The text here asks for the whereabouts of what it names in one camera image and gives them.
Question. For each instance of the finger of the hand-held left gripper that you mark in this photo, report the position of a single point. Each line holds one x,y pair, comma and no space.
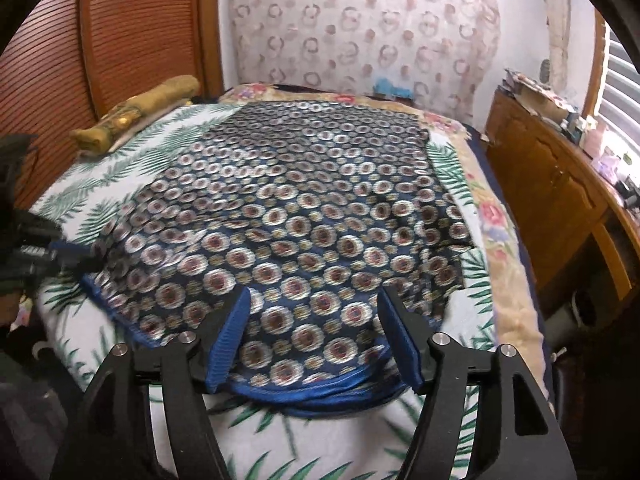
72,256

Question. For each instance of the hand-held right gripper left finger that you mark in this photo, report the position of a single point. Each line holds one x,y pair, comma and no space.
227,342

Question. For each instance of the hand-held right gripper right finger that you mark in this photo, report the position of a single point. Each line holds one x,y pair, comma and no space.
402,342

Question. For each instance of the navy patterned satin top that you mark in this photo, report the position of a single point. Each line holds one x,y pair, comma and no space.
300,220

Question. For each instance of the palm leaf print sheet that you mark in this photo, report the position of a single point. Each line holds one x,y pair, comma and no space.
115,170

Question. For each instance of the golden folded blanket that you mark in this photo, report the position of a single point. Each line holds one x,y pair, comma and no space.
135,110

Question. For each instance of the floral beige blanket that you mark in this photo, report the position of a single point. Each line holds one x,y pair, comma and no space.
495,210

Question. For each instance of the wooden sideboard cabinet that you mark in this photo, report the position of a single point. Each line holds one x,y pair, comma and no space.
555,185

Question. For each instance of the wooden headboard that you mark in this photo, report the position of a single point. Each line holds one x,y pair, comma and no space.
110,35

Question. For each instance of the blue tissue box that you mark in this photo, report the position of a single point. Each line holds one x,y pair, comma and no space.
394,89

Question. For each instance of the pink container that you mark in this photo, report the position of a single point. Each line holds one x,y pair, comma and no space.
605,152

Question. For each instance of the open cardboard box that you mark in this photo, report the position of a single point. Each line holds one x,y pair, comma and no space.
545,97

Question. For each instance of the small round fan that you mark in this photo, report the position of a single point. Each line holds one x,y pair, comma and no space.
546,70

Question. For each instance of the circle print curtain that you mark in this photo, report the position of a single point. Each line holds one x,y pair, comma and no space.
370,25

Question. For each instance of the white window blind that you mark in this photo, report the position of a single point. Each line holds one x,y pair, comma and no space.
622,80

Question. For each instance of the beige lace curtain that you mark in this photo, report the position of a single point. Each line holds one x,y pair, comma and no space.
559,30

